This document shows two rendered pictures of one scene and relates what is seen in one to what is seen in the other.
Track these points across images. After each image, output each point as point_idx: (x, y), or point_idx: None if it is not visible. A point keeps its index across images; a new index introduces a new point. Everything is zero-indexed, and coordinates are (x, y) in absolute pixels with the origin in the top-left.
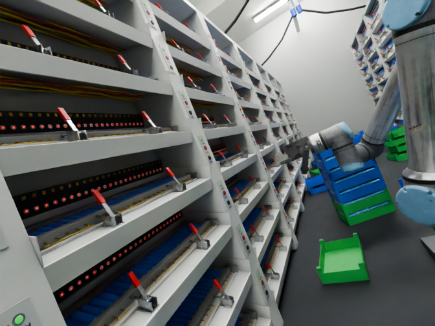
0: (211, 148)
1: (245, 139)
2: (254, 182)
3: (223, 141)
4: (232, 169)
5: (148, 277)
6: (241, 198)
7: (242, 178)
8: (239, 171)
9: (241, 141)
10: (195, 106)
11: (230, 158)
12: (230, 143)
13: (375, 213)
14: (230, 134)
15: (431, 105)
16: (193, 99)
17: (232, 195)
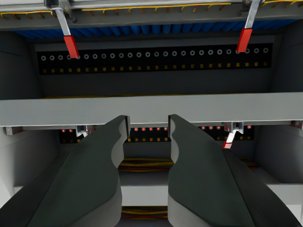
0: (139, 138)
1: (11, 166)
2: (9, 18)
3: (53, 145)
4: (250, 113)
5: None
6: (248, 5)
7: (16, 44)
8: (190, 96)
9: (22, 154)
10: (139, 206)
11: (145, 123)
12: (42, 143)
13: None
14: (143, 188)
15: None
16: (161, 220)
17: (181, 24)
